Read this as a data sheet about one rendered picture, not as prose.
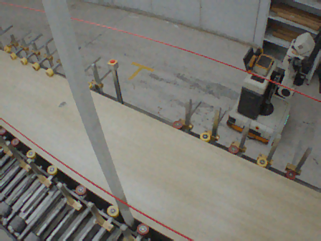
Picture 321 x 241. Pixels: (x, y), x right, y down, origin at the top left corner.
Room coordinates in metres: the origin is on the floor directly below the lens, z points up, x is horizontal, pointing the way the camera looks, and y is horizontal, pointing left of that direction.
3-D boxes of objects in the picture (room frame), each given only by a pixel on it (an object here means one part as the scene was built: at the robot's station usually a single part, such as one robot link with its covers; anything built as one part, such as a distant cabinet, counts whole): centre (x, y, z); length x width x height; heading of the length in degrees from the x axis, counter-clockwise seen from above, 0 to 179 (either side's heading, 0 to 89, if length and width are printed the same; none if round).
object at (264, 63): (2.23, -1.14, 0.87); 0.23 x 0.15 x 0.11; 143
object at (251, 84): (2.22, -1.15, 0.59); 0.55 x 0.34 x 0.83; 143
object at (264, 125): (2.16, -1.23, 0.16); 0.67 x 0.64 x 0.25; 53
